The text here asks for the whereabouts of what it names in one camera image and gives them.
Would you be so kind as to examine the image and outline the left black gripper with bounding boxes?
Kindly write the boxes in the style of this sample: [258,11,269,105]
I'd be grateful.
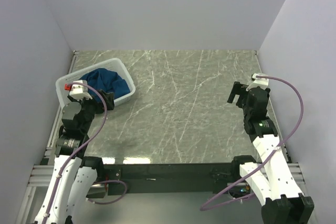
[68,88,114,133]

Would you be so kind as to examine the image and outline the blue printed t-shirt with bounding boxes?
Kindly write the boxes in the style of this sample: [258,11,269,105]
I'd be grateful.
[79,68,131,99]

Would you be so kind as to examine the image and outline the white perforated plastic basket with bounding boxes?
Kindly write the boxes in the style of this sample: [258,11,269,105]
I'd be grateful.
[56,58,135,108]

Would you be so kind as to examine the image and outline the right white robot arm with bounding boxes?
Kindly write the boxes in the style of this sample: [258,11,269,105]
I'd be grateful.
[228,80,314,223]

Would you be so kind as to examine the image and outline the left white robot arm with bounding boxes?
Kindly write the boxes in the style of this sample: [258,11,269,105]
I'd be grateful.
[34,90,114,223]

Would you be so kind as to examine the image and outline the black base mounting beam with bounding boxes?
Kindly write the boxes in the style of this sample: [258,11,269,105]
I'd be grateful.
[87,155,256,199]

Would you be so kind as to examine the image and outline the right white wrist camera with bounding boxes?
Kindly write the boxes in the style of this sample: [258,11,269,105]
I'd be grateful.
[246,73,269,91]

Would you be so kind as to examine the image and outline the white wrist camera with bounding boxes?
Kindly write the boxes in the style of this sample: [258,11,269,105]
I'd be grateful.
[246,73,269,91]
[65,84,92,101]

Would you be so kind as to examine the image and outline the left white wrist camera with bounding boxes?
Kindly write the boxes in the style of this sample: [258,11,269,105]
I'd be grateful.
[65,84,92,101]

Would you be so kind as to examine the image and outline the aluminium frame rails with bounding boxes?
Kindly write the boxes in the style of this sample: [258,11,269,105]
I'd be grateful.
[23,50,308,223]

